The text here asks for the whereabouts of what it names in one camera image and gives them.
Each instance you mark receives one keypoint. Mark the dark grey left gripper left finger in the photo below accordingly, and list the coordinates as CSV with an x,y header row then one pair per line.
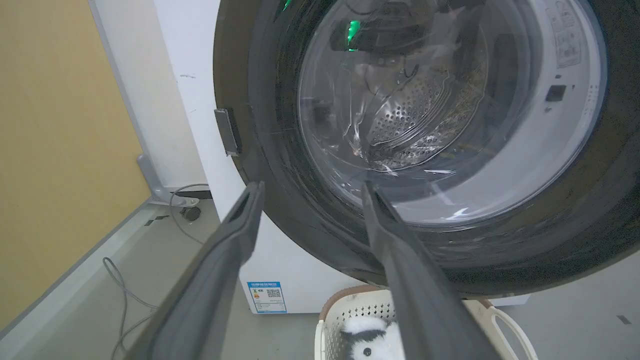
x,y
205,295

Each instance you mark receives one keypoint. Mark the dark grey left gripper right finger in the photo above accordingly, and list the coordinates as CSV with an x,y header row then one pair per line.
x,y
425,300

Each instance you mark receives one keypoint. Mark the round black washing machine door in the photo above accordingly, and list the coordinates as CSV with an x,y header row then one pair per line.
x,y
300,200

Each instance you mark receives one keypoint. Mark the white washing machine body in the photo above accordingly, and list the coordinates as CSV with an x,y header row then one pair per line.
x,y
280,270

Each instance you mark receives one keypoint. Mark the grey door latch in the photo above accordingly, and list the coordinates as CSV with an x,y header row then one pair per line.
x,y
228,131

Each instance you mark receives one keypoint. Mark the blue energy label sticker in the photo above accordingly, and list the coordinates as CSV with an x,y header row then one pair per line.
x,y
267,297

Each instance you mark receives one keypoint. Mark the white perforated laundry basket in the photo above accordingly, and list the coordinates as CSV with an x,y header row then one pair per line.
x,y
360,310

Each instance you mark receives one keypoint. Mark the white black plush toy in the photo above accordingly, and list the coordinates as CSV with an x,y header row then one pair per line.
x,y
372,342

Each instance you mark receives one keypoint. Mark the grey metal floor bracket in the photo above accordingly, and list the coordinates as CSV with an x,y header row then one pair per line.
x,y
160,187

